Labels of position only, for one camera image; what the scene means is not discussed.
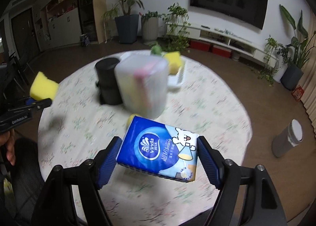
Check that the beige window curtain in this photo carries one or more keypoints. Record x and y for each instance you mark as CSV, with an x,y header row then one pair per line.
x,y
308,82

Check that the person's left hand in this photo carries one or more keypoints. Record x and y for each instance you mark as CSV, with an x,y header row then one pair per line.
x,y
7,139

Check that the small round yellow sponge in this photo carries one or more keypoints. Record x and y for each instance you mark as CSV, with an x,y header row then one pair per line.
x,y
130,119

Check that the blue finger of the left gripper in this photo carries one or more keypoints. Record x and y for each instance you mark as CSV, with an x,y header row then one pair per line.
x,y
30,101

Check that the plant in white ribbed pot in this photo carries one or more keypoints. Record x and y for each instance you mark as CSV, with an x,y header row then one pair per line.
x,y
150,26

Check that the red storage box left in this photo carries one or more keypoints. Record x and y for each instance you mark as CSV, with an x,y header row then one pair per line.
x,y
199,45

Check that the trailing plant by console right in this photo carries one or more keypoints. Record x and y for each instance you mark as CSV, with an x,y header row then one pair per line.
x,y
270,56

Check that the red storage box right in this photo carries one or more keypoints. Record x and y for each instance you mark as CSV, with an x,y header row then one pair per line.
x,y
221,51

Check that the large yellow sponge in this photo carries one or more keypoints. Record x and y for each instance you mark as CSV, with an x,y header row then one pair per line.
x,y
43,88

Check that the blue Vinda tissue pack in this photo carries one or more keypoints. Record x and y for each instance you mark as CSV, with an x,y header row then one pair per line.
x,y
159,149

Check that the black cylindrical container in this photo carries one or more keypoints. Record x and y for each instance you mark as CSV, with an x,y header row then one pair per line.
x,y
107,83

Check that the trailing green vine plant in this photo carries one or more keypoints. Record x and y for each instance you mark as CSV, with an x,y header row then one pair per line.
x,y
177,33

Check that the red storage box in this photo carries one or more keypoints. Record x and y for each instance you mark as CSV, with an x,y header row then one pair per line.
x,y
199,45
221,51

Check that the large leaf plant blue pot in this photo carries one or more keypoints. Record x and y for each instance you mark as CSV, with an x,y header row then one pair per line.
x,y
295,53

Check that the white TV console shelf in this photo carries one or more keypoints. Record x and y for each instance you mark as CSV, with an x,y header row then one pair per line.
x,y
205,34

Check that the white plastic tray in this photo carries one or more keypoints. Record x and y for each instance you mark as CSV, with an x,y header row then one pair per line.
x,y
175,82

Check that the red paper bag on floor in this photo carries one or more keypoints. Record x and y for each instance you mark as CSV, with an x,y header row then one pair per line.
x,y
297,93

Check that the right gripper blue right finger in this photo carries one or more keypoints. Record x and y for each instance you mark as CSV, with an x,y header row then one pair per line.
x,y
211,161

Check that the grey cylindrical trash can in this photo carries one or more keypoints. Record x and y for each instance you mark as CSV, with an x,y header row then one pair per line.
x,y
289,138

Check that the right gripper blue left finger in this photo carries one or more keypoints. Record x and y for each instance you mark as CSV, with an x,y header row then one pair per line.
x,y
107,161

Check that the tall plant in blue pot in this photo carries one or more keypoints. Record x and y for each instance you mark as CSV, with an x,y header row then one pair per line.
x,y
126,22

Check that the white wall cabinet unit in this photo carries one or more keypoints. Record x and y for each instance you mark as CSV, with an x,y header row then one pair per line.
x,y
56,23

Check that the green microfiber cloth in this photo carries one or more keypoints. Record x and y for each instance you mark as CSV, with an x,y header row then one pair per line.
x,y
156,49

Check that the small blue box on floor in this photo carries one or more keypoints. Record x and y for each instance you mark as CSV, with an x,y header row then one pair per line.
x,y
84,40

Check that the translucent plastic storage container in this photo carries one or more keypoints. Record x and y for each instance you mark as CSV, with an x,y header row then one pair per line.
x,y
143,83

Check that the small white pot under console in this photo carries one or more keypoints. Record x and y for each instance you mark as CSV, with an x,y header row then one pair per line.
x,y
235,55

